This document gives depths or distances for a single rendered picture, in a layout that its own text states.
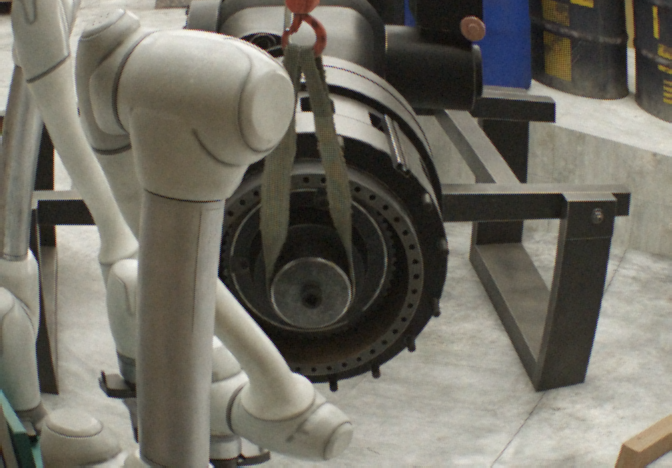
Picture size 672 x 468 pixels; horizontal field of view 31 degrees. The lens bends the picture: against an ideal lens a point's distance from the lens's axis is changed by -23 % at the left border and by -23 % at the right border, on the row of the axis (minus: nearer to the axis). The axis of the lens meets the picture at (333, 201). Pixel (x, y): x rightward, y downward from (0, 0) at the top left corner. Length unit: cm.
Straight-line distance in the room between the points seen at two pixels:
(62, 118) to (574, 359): 238
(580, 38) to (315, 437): 402
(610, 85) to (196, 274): 436
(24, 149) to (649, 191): 341
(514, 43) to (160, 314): 404
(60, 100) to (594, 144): 343
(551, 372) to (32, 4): 252
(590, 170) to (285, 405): 354
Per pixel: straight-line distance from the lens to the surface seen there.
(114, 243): 235
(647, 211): 529
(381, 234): 281
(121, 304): 222
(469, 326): 462
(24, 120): 229
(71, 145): 215
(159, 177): 157
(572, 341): 411
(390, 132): 282
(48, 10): 208
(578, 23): 572
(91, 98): 166
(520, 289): 470
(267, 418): 189
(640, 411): 402
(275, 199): 265
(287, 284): 268
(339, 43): 363
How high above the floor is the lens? 192
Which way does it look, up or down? 20 degrees down
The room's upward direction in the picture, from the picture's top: 2 degrees clockwise
